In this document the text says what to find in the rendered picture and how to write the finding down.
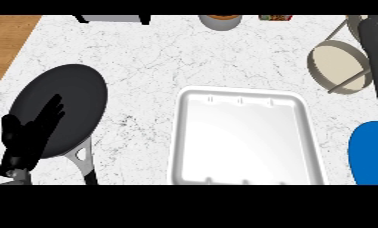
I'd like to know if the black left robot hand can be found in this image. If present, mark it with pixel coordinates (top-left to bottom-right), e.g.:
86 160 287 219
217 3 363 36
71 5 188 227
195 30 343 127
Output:
0 93 67 178

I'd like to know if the white tray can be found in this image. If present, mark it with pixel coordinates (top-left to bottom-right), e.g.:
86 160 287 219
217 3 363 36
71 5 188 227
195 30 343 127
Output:
167 85 329 186

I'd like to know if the black frying pan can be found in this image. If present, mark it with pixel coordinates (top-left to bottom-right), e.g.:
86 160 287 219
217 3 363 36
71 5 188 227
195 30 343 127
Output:
8 63 109 186

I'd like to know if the grey appliance with black legs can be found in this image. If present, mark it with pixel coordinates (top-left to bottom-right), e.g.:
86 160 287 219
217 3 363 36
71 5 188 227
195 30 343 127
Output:
73 15 154 26

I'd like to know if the grey cup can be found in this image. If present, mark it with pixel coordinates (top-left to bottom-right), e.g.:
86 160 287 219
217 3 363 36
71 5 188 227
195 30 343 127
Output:
198 15 244 32

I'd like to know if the red patterned box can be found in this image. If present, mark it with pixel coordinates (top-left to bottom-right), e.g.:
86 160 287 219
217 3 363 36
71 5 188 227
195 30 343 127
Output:
259 15 294 22

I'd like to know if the blue plate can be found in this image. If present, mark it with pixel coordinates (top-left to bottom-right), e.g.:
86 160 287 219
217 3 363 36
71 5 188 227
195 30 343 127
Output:
347 120 378 186

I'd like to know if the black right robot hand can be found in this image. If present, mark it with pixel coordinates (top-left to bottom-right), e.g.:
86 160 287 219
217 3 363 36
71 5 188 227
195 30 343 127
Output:
356 15 378 100

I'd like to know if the grey tiered wire basket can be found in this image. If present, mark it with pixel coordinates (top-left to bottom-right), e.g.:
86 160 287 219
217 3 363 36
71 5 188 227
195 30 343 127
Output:
306 15 378 96

